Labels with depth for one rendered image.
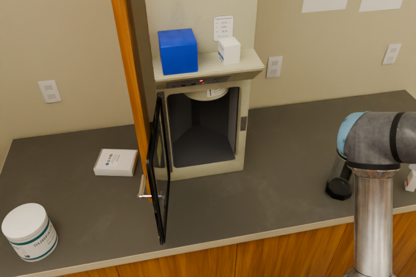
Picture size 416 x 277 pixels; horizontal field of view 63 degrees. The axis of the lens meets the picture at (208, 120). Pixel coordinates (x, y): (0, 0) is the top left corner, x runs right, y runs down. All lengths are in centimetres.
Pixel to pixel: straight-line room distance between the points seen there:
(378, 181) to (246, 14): 57
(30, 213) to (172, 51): 71
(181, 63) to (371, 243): 65
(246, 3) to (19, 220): 97
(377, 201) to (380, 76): 125
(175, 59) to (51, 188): 83
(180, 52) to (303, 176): 80
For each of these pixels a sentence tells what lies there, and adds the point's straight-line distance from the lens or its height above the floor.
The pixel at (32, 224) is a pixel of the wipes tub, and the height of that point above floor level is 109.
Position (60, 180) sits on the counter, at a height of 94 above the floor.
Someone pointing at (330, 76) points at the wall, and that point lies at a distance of 190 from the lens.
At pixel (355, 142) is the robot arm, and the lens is 88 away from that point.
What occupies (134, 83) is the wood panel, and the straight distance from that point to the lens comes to 100.
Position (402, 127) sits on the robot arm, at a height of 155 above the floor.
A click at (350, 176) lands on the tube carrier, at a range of 136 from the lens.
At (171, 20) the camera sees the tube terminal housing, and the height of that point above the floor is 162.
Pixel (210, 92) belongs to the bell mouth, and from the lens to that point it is 119.
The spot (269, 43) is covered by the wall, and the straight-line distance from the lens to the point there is 165.
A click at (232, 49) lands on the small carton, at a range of 100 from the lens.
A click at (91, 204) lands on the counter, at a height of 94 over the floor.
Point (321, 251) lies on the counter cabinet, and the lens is 164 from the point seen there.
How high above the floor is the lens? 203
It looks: 40 degrees down
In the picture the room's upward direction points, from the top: 1 degrees counter-clockwise
